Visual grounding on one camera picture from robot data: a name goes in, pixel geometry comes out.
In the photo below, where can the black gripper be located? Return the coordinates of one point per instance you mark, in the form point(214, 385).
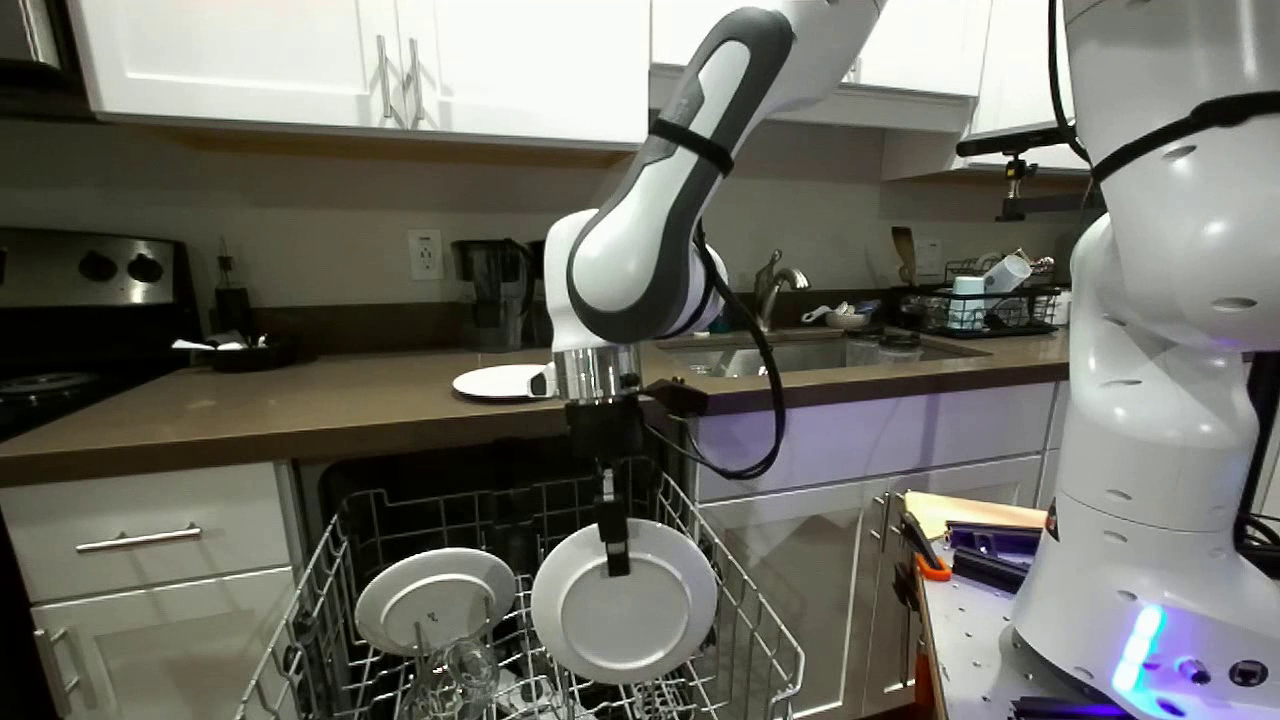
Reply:
point(604, 427)

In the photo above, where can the white dinner plate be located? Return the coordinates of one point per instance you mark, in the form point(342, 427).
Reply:
point(642, 625)

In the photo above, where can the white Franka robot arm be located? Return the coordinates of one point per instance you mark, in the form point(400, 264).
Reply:
point(1172, 401)

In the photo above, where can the white plate on brown counter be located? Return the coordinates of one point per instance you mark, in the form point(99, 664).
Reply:
point(503, 380)

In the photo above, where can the white plate with rim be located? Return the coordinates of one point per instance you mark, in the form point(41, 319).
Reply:
point(427, 601)

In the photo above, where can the open dishwasher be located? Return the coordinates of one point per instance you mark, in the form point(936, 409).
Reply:
point(347, 476)

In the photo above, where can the clear glass in rack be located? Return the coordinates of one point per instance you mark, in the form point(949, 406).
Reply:
point(462, 673)

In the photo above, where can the black coffee maker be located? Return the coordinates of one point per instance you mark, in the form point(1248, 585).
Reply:
point(496, 301)

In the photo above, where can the white under sink cabinet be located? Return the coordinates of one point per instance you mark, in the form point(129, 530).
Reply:
point(852, 440)

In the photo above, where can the steel kitchen sink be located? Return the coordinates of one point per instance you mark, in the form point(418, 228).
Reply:
point(825, 353)

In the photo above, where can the steel kitchen faucet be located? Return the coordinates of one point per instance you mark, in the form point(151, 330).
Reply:
point(768, 285)

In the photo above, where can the wooden board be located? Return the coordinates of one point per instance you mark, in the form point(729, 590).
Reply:
point(983, 509)

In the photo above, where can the black tray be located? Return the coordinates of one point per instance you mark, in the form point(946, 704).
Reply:
point(243, 353)

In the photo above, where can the black dish drainer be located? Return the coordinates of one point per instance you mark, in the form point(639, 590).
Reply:
point(984, 308)

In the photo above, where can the white drawer cabinet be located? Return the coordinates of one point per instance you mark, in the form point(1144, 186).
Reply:
point(163, 625)

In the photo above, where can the black and steel stove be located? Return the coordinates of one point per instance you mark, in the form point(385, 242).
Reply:
point(82, 272)

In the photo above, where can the dark range hood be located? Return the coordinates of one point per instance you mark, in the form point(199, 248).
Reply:
point(31, 32)

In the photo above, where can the white wall outlet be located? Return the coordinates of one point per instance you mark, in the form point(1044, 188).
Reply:
point(427, 255)

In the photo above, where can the dark bottle by wall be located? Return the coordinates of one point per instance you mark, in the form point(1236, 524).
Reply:
point(228, 301)

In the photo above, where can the black camera on mount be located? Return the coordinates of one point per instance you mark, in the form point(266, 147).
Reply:
point(1012, 186)

